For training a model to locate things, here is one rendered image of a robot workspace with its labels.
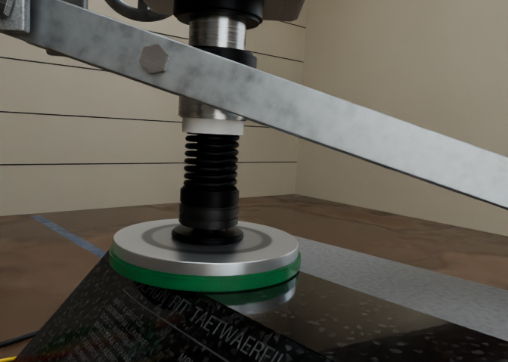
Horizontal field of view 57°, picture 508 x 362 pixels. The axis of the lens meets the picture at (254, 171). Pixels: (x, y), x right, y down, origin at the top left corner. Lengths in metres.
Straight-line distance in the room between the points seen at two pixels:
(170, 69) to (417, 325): 0.33
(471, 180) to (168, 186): 5.34
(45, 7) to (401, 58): 5.81
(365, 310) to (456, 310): 0.09
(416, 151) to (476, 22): 5.37
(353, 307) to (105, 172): 5.00
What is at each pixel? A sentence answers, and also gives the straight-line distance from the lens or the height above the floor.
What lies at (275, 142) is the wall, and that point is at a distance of 6.79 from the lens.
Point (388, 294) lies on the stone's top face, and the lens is 0.50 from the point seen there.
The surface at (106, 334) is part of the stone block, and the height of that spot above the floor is 0.77.
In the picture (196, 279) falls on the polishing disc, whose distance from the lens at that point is 0.45.
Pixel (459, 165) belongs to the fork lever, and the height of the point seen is 0.96.
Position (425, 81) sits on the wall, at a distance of 5.99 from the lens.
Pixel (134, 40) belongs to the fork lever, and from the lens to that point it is 0.50.
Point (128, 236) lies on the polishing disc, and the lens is 0.55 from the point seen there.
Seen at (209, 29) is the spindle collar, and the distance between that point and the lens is 0.52.
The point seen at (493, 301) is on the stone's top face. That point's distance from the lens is 0.53.
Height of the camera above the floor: 0.98
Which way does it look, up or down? 5 degrees down
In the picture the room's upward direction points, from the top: 3 degrees clockwise
